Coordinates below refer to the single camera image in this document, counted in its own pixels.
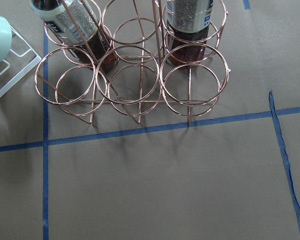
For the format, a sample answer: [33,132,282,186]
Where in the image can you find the tea bottle left in rack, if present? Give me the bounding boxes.
[30,0,109,65]

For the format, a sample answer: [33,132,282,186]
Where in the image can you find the tea bottle right in rack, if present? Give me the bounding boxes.
[166,0,213,70]

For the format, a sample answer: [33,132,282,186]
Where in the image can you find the tea bottle in rack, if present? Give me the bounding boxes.
[166,0,213,70]
[30,0,109,65]

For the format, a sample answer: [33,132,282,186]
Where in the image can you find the white wire rack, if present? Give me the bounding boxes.
[0,24,42,98]

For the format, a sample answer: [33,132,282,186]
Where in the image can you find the copper wire bottle rack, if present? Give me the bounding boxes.
[35,0,230,124]

